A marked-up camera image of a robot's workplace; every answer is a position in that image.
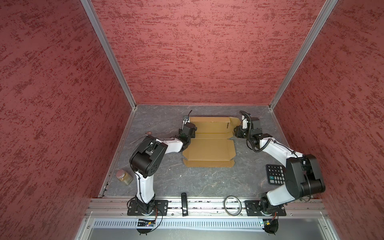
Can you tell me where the brown cardboard box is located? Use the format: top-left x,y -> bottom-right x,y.
183,117 -> 241,168

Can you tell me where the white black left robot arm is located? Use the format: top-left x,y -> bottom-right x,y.
130,123 -> 197,212

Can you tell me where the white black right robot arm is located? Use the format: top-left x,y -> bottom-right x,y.
234,111 -> 326,215

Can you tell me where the silver metal spoon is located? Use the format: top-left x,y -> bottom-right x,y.
131,132 -> 152,145

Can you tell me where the black calculator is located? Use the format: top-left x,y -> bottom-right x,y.
266,164 -> 286,186

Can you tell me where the black handheld device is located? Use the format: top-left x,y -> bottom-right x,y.
181,193 -> 188,217

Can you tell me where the small glass jar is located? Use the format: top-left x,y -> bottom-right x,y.
116,169 -> 133,186

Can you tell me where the black cable ring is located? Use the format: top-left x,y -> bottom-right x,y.
223,195 -> 243,217

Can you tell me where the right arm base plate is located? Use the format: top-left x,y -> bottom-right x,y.
244,199 -> 287,217

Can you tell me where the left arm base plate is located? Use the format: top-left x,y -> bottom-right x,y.
127,198 -> 169,217

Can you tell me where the white slotted cable duct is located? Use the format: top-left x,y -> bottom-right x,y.
92,218 -> 264,231

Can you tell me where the aluminium front rail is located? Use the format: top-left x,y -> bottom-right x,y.
85,197 -> 329,219

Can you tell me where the right rear aluminium corner post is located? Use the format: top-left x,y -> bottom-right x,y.
269,0 -> 338,112

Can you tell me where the aluminium corner post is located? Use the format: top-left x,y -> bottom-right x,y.
81,0 -> 137,111
269,0 -> 338,112

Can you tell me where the left rear aluminium corner post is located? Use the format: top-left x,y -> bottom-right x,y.
81,0 -> 137,111

